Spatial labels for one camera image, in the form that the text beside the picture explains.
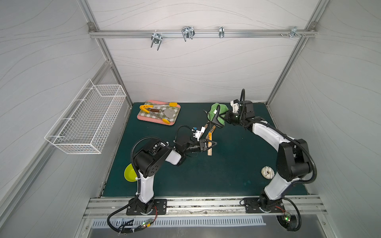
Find small sickle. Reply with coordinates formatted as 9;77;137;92
205;125;216;140
207;131;212;156
203;110;210;131

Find green and black rag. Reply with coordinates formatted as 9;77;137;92
207;103;229;128

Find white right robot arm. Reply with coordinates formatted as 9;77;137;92
225;99;317;201

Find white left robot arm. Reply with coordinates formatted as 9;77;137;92
131;136;217;205

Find pink plastic tray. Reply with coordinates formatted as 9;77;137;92
136;100;181;126

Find green checkered cloth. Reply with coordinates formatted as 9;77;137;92
139;102;181;124

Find yellow-tipped steel tongs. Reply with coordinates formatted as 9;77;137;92
140;102;180;125

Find white frosted donut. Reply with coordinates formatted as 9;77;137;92
261;166;275;180

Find lime green bowl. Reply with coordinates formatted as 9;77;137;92
124;164;138;182

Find small metal hook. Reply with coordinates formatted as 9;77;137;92
219;26;225;39

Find middle metal hook clamp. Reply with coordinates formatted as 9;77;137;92
181;26;195;42

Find metal hook clamp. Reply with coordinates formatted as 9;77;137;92
150;32;163;50
181;26;195;42

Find left metal hook clamp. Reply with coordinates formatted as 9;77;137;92
150;32;163;50

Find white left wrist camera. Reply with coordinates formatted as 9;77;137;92
193;127;206;141

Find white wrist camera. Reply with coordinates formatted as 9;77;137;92
193;127;206;141
230;99;242;114

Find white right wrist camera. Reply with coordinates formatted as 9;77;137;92
230;99;242;114

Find wooden-handled steel spatula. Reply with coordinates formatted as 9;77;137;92
147;108;176;119

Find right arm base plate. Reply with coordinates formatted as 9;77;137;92
241;196;285;214

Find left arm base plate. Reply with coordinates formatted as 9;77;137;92
126;198;168;216

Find right metal hook bracket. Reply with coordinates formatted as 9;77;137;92
280;26;306;39

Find white wire basket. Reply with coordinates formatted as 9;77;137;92
45;79;126;154

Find left black cable bundle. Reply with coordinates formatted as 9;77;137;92
106;202;158;234

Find black cable bundle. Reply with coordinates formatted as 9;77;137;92
276;197;303;232
106;202;158;234

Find right black cable bundle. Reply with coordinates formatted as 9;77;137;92
276;197;303;232

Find aluminium top rail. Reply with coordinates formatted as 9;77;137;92
89;29;318;39

